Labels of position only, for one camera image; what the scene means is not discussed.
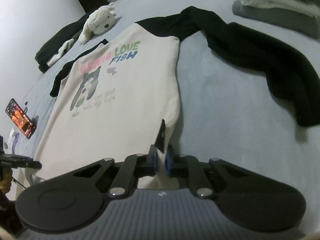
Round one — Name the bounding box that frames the cream and black sweatshirt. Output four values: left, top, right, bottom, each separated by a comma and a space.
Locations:
34, 7, 319, 180

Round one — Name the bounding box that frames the person left hand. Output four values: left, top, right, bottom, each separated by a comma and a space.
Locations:
1, 168, 13, 202

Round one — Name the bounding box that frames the white tissue paper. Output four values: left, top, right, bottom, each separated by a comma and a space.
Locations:
8, 128, 20, 154

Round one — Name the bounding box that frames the smartphone with lit screen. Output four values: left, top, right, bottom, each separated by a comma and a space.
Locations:
5, 98, 36, 139

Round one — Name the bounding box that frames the black and white garment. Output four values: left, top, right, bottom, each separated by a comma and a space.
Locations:
35, 10, 94, 73

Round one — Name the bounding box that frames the white plush dog toy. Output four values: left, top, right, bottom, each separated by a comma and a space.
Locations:
78, 3, 117, 44

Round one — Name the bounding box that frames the white folded garment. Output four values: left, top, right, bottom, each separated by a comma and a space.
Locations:
240, 0, 319, 17

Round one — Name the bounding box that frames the grey folded knit garment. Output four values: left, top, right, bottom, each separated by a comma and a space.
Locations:
232, 0, 319, 40

